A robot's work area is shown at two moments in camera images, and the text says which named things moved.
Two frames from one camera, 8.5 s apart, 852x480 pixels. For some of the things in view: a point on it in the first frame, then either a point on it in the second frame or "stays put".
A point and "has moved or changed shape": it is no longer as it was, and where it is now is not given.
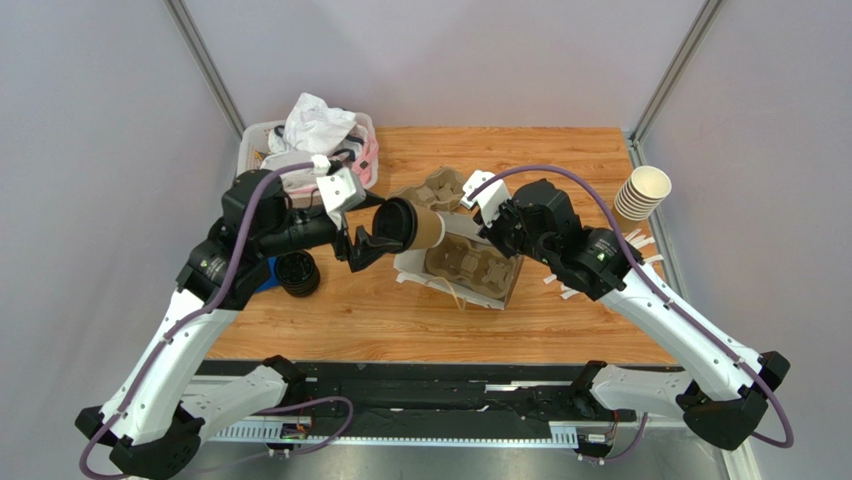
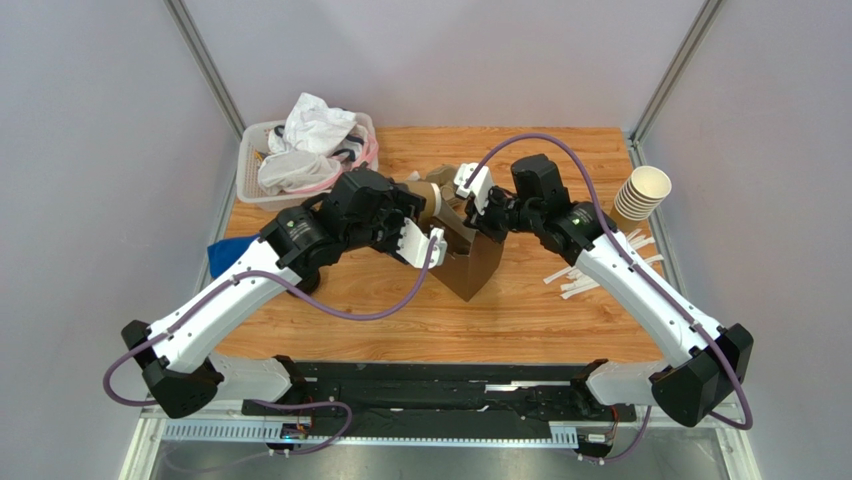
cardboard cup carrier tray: (440, 190) stays put
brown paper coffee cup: (431, 228) has moved or changed shape
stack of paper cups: (640, 196) stays put
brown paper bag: (467, 262) has moved or changed shape
